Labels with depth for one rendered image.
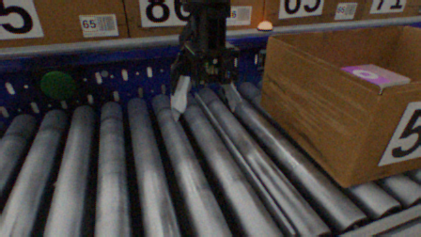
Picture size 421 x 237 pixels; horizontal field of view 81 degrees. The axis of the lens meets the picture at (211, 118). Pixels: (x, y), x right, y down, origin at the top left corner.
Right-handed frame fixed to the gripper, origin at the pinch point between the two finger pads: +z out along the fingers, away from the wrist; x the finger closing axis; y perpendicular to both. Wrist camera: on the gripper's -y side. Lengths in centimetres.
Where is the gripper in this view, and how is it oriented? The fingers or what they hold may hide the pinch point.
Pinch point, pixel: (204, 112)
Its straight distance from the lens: 48.2
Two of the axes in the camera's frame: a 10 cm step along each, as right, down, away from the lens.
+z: 0.0, 8.5, 5.2
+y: 3.4, 4.9, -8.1
